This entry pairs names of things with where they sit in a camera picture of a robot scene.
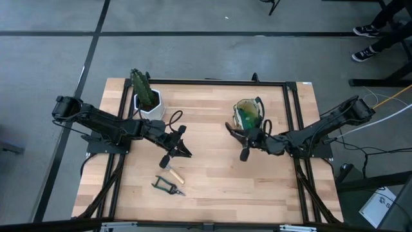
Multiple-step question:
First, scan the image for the silver aluminium extrusion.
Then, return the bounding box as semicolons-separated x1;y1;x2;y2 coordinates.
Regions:
99;221;139;232
279;224;318;232

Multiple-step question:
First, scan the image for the grey chair base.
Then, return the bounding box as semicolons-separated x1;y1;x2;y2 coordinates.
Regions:
0;141;25;155

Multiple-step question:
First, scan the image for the white faceted plant pot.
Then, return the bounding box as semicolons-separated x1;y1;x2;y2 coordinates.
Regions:
133;88;166;122

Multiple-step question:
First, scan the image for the tall green cactus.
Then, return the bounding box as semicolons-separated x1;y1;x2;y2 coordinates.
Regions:
129;68;158;110

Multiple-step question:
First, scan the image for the black aluminium table frame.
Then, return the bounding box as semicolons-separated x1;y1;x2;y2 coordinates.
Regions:
72;77;345;232

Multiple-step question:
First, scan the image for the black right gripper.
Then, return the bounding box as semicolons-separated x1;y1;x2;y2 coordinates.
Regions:
225;119;290;162

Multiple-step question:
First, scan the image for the white floor cable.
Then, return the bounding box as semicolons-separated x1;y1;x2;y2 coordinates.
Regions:
334;103;412;139

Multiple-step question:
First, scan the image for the white printed box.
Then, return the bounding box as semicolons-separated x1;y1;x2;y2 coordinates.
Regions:
359;186;398;229

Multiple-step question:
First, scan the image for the person's leg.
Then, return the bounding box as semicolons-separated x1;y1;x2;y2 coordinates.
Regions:
370;0;406;30
370;22;412;54

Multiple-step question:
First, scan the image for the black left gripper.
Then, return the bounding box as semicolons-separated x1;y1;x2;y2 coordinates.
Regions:
144;119;193;169

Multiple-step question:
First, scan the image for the wooden-handled hand rake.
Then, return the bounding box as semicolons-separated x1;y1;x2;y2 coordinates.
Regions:
165;164;185;186

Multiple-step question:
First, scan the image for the yellow floor cable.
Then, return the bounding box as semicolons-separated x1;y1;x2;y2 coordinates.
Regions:
373;84;412;109

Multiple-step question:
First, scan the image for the beige green-trimmed gardening bag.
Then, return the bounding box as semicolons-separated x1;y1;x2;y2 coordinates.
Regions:
232;96;265;131

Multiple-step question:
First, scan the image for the black desk foot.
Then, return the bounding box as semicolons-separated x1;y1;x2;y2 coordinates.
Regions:
349;59;412;88

